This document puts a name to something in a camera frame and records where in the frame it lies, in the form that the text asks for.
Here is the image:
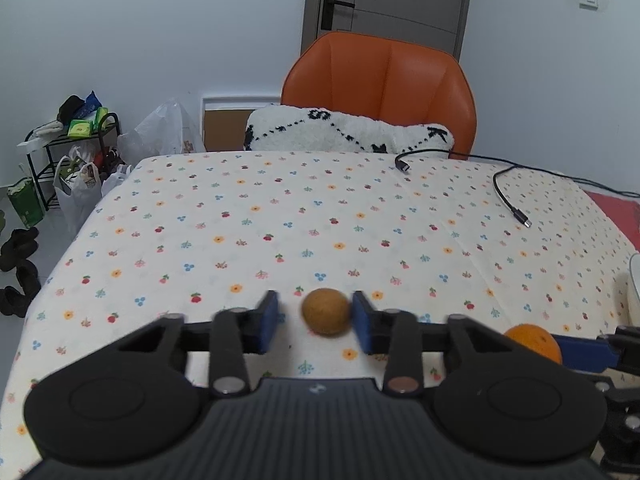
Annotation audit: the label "dark cloth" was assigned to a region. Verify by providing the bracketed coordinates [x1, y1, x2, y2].
[56, 95, 88, 123]

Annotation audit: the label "floral tablecloth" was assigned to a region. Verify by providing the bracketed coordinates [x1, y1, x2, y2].
[0, 151, 640, 480]

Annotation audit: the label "green packets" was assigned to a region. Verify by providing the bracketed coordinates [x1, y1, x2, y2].
[67, 107, 110, 140]

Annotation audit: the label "clear plastic bag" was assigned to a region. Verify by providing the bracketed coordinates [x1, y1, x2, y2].
[117, 99, 206, 161]

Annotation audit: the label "small white plastic bag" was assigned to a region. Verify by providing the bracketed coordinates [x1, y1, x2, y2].
[101, 164, 133, 196]

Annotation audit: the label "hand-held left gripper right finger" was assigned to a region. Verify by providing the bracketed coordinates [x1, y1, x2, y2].
[351, 291, 517, 396]

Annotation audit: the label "green box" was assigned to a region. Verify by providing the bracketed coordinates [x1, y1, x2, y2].
[6, 177, 46, 228]

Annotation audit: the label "brown round fruit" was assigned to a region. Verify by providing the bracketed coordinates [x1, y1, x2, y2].
[301, 287, 351, 337]

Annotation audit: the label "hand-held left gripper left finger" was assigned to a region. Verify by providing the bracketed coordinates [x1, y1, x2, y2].
[116, 290, 282, 396]

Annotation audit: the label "white fluffy cushion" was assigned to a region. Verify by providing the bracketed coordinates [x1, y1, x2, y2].
[243, 103, 456, 156]

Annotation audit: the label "black door handle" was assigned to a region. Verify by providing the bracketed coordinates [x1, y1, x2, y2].
[320, 0, 356, 31]

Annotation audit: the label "white framed board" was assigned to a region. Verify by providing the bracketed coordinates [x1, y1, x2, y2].
[200, 94, 283, 153]

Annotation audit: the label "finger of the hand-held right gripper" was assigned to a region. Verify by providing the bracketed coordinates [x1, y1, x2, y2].
[552, 326, 640, 376]

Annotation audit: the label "black metal rack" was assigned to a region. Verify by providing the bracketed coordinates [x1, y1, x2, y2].
[25, 112, 123, 211]

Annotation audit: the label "orange leather chair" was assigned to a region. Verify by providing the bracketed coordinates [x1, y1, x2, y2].
[280, 31, 477, 161]

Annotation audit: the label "black shoe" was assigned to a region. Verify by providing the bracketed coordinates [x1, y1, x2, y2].
[0, 265, 43, 318]
[0, 227, 40, 273]

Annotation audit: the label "red mat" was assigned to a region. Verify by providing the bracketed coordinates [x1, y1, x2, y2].
[582, 190, 640, 256]

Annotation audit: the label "large orange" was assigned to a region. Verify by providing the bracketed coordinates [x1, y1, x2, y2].
[503, 324, 563, 366]

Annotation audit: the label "white bowl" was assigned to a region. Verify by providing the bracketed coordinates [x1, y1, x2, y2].
[627, 254, 640, 318]

